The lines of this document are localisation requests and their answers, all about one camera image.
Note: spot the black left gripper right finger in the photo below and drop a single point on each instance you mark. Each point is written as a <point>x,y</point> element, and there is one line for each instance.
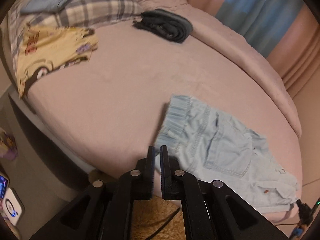
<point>181,185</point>

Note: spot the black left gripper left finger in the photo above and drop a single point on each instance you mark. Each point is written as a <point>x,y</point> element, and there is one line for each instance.
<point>136,184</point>

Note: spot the light blue denim pants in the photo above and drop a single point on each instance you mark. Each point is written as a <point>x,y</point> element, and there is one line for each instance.
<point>213,145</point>

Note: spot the tan fuzzy rug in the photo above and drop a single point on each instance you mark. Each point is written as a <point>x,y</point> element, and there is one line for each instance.
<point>157,219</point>

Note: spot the pink bed sheet mattress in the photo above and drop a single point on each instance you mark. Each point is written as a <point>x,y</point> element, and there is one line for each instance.
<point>109,110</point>

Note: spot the white electronic device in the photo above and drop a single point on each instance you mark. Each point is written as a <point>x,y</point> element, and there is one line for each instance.
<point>12,206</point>

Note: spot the dark folded jeans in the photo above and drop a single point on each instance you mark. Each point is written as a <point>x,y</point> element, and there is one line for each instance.
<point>165,24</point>

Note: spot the yellow cartoon print garment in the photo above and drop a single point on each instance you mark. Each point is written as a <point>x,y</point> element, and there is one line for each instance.
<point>46,49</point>

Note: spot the pink curtain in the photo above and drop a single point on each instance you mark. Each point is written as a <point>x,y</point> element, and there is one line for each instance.
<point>296,57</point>

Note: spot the plaid pillow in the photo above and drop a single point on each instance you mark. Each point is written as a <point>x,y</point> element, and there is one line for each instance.
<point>77,13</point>

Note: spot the pink quilt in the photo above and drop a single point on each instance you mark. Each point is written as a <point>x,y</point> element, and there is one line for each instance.
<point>234,47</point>

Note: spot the blue curtain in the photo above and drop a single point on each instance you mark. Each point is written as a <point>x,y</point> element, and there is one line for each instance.
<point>262,23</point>

